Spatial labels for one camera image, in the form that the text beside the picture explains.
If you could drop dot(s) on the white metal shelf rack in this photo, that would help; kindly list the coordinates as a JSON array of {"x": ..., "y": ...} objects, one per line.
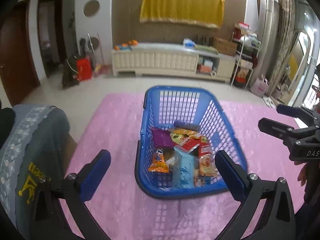
[{"x": 246, "y": 60}]

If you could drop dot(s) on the white slipper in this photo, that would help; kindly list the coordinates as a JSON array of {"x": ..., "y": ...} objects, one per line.
[
  {"x": 266, "y": 101},
  {"x": 273, "y": 103}
]

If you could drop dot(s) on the black bag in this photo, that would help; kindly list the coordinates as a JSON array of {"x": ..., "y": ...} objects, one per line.
[{"x": 70, "y": 76}]

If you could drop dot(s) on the pink quilted table cover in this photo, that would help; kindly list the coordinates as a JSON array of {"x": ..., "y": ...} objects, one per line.
[{"x": 120, "y": 130}]

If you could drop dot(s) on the orange cartoon snack packet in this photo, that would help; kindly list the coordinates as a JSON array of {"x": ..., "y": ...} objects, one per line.
[{"x": 158, "y": 161}]

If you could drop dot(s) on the black cloth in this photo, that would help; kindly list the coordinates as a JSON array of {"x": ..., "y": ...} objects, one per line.
[{"x": 6, "y": 127}]

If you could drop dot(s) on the teal snack packet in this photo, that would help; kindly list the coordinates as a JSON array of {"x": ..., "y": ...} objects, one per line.
[{"x": 185, "y": 170}]

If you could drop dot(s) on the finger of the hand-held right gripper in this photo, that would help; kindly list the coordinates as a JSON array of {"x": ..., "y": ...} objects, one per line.
[
  {"x": 295, "y": 111},
  {"x": 275, "y": 128}
]

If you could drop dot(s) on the white shopping bag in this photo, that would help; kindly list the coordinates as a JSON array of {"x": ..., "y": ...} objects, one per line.
[{"x": 260, "y": 87}]

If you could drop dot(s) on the brown cardboard box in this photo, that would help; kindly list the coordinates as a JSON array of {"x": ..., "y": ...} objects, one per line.
[{"x": 224, "y": 47}]

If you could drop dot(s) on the glass sliding door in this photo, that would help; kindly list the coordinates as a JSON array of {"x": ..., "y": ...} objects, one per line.
[{"x": 306, "y": 12}]

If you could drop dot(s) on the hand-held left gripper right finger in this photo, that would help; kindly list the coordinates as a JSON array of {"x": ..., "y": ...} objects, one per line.
[{"x": 230, "y": 177}]

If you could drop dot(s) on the broom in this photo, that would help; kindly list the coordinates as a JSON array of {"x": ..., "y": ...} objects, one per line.
[{"x": 101, "y": 67}]

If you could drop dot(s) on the yellow fringed cloth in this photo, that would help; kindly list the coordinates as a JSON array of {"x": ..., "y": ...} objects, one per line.
[{"x": 182, "y": 5}]

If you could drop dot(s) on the blue tissue pack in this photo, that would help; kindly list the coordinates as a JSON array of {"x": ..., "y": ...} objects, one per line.
[{"x": 189, "y": 43}]

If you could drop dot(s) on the white paper roll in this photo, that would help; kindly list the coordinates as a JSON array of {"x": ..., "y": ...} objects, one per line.
[{"x": 213, "y": 73}]

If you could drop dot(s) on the person's right hand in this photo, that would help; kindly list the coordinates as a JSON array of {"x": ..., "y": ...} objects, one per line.
[{"x": 302, "y": 175}]

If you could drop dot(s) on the brown wooden door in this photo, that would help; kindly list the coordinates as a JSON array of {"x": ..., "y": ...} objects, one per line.
[{"x": 17, "y": 55}]

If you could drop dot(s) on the small round brown wall disc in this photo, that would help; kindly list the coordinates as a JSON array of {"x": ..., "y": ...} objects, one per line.
[{"x": 94, "y": 41}]

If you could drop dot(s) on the dark blue snack packet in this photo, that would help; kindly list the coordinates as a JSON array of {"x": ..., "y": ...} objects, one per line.
[{"x": 186, "y": 125}]

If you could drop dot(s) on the white standing air conditioner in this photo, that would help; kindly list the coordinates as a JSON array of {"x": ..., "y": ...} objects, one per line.
[{"x": 268, "y": 35}]

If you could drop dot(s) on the green folded cloth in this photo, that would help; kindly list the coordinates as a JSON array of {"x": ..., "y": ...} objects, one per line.
[{"x": 205, "y": 49}]

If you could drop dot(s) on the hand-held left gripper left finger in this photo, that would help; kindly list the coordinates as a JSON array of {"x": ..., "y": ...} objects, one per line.
[{"x": 97, "y": 175}]

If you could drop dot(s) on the beige patterned curtain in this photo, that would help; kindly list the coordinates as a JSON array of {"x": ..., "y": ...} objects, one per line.
[{"x": 285, "y": 40}]

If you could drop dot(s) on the blue plastic basket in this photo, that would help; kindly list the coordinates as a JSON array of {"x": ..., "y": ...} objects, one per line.
[{"x": 187, "y": 195}]

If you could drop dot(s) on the mustard orange snack packet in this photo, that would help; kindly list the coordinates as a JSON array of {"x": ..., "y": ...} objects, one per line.
[{"x": 182, "y": 135}]

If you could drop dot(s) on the dark brown door frame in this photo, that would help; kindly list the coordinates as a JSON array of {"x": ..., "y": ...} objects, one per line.
[{"x": 60, "y": 35}]

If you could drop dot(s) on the grey lace chair cover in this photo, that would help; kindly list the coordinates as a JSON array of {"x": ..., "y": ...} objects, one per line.
[{"x": 37, "y": 142}]

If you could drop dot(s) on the red box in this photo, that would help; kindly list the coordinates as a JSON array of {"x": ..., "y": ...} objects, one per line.
[{"x": 204, "y": 68}]

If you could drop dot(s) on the large round brown wall disc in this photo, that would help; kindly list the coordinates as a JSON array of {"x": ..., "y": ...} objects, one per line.
[{"x": 91, "y": 7}]

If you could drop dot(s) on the red bag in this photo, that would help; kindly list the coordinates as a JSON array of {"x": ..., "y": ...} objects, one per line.
[{"x": 83, "y": 69}]

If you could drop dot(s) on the white tray snack packet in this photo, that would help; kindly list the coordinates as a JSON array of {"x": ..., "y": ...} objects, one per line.
[{"x": 170, "y": 162}]

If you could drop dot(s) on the purple snack packet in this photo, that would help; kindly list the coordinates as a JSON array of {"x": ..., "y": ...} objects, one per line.
[{"x": 162, "y": 138}]

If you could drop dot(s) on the cream TV cabinet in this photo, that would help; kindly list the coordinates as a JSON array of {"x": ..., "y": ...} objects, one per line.
[{"x": 162, "y": 60}]

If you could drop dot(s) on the arched standing mirror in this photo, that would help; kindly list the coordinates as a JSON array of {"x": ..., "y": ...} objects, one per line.
[{"x": 301, "y": 67}]

